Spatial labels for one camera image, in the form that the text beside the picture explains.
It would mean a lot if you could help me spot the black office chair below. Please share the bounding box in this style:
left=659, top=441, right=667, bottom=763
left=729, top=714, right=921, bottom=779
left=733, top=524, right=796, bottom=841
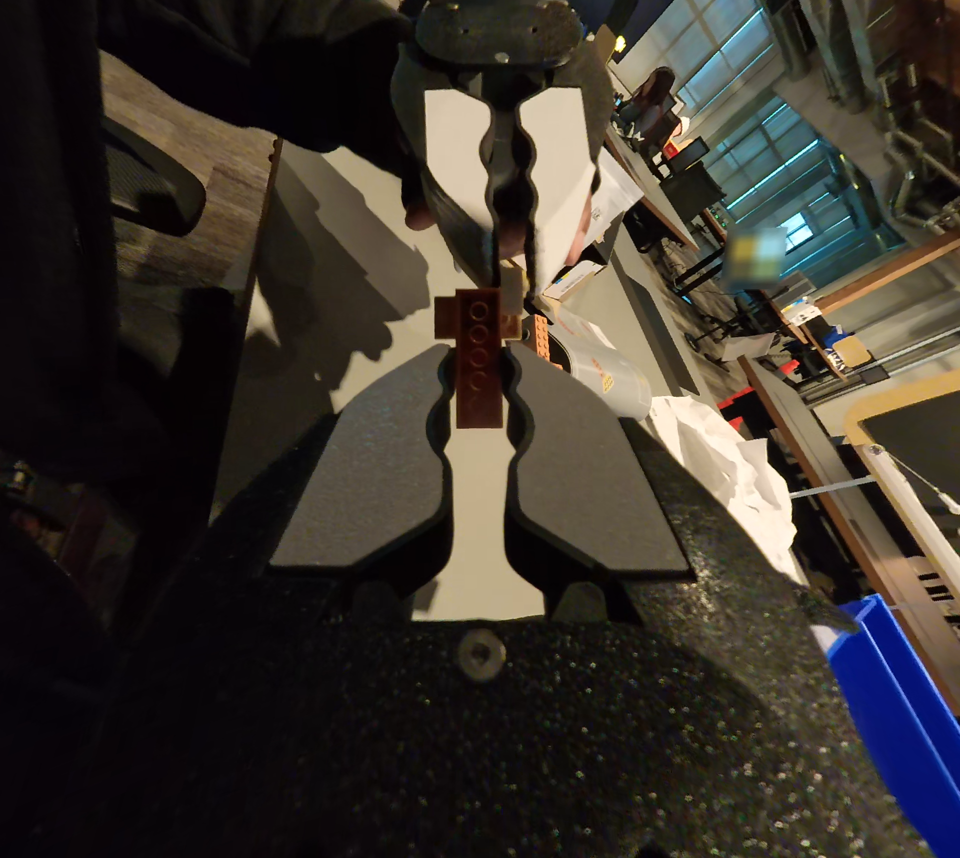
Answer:
left=98, top=120, right=208, bottom=238

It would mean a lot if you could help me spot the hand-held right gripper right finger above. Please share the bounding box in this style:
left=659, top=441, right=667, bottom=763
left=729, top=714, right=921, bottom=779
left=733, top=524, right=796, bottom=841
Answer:
left=503, top=342, right=696, bottom=583

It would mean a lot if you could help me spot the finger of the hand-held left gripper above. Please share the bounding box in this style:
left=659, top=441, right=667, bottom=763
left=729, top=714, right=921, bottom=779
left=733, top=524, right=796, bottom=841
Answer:
left=423, top=89, right=499, bottom=277
left=515, top=84, right=591, bottom=277

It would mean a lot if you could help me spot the person's left hand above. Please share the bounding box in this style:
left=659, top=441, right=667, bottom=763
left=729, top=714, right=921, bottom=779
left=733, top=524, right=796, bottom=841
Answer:
left=401, top=183, right=598, bottom=262

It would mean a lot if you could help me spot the blue plastic bin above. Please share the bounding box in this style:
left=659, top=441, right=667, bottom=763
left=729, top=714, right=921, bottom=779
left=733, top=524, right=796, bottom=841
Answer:
left=825, top=593, right=960, bottom=851

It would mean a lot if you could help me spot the person's left forearm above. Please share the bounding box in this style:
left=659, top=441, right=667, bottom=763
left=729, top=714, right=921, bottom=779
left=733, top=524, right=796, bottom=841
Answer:
left=90, top=0, right=421, bottom=161

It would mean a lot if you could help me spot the grey desk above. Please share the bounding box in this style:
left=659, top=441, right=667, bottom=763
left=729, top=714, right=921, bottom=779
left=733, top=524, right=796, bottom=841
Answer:
left=210, top=138, right=706, bottom=622

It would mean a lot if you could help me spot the wooden office table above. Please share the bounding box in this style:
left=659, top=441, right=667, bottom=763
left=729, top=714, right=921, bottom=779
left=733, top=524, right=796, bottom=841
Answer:
left=738, top=348, right=960, bottom=716

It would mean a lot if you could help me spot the crumpled white paper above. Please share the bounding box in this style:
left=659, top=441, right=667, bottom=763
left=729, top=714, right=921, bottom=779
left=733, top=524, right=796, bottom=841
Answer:
left=645, top=393, right=808, bottom=581

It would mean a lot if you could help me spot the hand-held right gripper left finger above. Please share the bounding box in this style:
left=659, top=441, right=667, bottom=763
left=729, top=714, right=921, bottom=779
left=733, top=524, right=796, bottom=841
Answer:
left=269, top=345, right=456, bottom=578

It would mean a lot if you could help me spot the small orange toy brick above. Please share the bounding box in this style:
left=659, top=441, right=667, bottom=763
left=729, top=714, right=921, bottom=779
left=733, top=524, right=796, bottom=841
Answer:
left=524, top=314, right=555, bottom=370

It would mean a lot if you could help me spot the long orange toy brick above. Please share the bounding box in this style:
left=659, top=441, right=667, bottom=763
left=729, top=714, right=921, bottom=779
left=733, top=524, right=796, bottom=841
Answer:
left=456, top=288, right=508, bottom=428

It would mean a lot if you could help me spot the yellow toy brick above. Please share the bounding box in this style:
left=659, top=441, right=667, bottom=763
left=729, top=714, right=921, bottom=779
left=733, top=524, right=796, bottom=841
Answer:
left=434, top=291, right=528, bottom=343

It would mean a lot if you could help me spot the black panel wooden rim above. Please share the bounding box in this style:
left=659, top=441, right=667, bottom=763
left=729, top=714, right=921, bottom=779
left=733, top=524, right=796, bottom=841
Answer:
left=840, top=375, right=960, bottom=626

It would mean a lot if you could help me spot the grey instruction booklet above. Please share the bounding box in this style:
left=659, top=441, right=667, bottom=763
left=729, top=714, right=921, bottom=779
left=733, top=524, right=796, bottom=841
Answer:
left=548, top=300, right=657, bottom=421

